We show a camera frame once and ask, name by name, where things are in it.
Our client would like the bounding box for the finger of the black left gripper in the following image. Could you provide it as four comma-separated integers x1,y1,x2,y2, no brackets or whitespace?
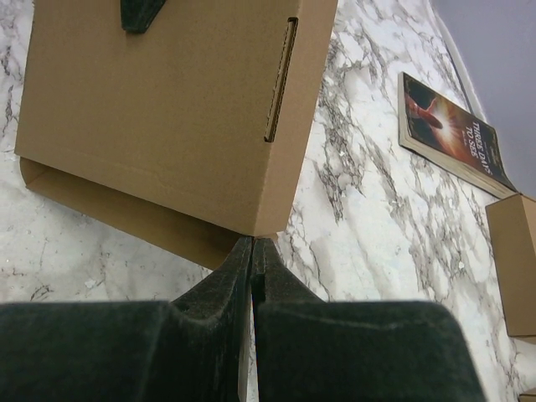
120,0,166,33

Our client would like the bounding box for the Three Days To See book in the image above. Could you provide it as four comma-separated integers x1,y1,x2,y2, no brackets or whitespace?
398,72,517,198

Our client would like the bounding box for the cardboard box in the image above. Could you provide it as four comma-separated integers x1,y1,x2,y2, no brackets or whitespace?
15,1,338,269
486,193,535,343

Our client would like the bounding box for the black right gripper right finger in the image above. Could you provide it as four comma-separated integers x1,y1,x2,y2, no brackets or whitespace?
251,239,485,401

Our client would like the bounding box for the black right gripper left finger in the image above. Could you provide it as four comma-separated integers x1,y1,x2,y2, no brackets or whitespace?
1,237,253,401

